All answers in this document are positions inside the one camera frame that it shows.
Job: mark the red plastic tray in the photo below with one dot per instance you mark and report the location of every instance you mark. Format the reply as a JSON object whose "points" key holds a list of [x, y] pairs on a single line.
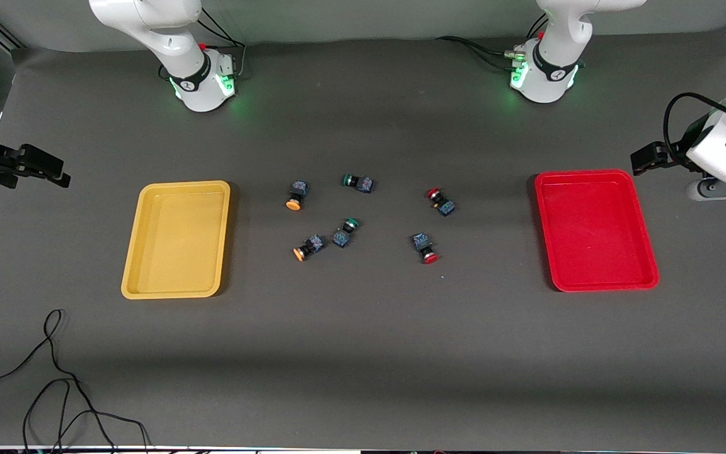
{"points": [[596, 233]]}

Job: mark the orange push button switch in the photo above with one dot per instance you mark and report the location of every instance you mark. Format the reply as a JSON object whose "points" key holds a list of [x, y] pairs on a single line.
{"points": [[309, 246], [293, 202]]}

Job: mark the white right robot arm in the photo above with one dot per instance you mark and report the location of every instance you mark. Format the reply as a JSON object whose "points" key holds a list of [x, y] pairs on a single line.
{"points": [[174, 38]]}

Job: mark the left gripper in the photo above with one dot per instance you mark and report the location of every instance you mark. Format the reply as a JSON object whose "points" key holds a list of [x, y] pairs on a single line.
{"points": [[651, 156]]}

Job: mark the yellow plastic tray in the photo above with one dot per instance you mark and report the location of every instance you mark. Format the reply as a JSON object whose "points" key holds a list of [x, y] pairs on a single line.
{"points": [[177, 239]]}

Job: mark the red push button switch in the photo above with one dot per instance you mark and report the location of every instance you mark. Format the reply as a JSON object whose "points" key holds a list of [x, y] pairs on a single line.
{"points": [[442, 203], [425, 246]]}

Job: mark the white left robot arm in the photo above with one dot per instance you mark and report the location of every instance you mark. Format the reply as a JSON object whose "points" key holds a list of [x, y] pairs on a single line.
{"points": [[558, 38]]}

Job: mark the green push button switch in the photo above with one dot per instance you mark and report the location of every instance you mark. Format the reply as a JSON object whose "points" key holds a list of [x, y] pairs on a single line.
{"points": [[360, 183], [343, 236]]}

